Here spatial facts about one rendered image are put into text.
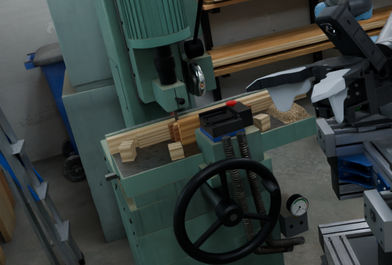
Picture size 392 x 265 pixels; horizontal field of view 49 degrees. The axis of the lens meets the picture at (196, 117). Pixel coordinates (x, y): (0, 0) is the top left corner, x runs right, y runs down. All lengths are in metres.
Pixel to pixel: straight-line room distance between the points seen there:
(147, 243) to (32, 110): 2.60
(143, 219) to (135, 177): 0.13
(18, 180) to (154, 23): 1.12
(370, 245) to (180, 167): 0.99
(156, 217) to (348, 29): 0.81
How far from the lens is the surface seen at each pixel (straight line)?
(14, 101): 3.73
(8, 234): 2.89
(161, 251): 1.30
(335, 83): 0.54
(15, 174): 2.02
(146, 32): 1.17
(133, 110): 1.47
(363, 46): 0.63
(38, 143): 3.83
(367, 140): 1.57
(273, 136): 1.28
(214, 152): 1.10
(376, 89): 0.66
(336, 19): 0.61
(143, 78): 1.35
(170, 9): 1.16
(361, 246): 1.93
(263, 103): 1.41
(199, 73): 1.39
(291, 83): 0.64
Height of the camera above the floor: 1.42
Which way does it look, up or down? 21 degrees down
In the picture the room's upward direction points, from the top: 11 degrees counter-clockwise
